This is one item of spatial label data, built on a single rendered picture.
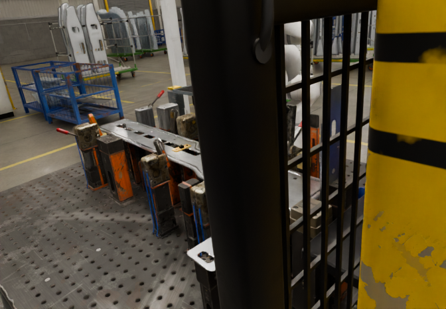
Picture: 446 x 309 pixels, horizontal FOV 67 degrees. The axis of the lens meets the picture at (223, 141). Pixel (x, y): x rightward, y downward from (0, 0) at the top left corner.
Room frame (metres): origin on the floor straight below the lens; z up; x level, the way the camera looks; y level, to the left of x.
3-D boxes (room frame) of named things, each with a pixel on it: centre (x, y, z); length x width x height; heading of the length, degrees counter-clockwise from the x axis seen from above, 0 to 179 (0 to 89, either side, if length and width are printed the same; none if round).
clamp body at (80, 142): (1.68, 0.71, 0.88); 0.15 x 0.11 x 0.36; 131
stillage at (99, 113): (5.69, 2.36, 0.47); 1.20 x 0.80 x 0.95; 47
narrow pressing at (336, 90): (0.80, -0.29, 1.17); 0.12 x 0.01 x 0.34; 131
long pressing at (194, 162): (1.37, 0.20, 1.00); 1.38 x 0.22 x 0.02; 41
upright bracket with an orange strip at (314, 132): (1.04, -0.31, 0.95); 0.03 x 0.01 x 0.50; 41
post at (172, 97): (1.95, 0.25, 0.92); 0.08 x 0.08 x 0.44; 41
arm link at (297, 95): (1.59, -0.41, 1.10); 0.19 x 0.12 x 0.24; 64
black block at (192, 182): (1.04, 0.13, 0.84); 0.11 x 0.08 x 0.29; 131
